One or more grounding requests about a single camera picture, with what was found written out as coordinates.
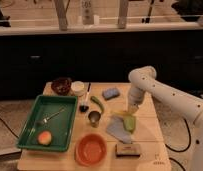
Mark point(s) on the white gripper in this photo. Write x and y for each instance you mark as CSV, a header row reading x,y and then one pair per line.
x,y
135,98

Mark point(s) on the yellow banana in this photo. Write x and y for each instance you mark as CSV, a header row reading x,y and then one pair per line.
x,y
119,113

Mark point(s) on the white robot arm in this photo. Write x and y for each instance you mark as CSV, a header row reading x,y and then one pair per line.
x,y
143,80

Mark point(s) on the white small bowl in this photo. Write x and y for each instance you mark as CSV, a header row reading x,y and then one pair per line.
x,y
78,88

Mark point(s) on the red orange bowl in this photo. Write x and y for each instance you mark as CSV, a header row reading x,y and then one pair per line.
x,y
90,150

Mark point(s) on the dark red bowl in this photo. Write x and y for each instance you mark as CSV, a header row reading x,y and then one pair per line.
x,y
61,86

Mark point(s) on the green cup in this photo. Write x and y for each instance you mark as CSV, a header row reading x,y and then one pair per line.
x,y
130,123

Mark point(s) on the blue grey cloth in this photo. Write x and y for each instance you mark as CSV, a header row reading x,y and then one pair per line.
x,y
116,129

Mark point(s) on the blue sponge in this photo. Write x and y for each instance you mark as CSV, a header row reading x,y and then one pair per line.
x,y
110,93

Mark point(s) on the metal cup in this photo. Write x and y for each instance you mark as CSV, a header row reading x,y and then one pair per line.
x,y
94,118

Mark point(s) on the green cucumber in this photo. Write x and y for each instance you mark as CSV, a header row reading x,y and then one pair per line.
x,y
98,102

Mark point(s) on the black white eraser block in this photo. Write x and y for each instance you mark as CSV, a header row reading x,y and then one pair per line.
x,y
128,150

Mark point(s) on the green plastic tray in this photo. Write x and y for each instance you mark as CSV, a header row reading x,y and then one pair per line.
x,y
60,126

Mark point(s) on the silver fork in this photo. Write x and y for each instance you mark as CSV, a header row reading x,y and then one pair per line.
x,y
46,119

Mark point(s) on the peach fruit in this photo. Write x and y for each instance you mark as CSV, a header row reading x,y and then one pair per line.
x,y
44,138

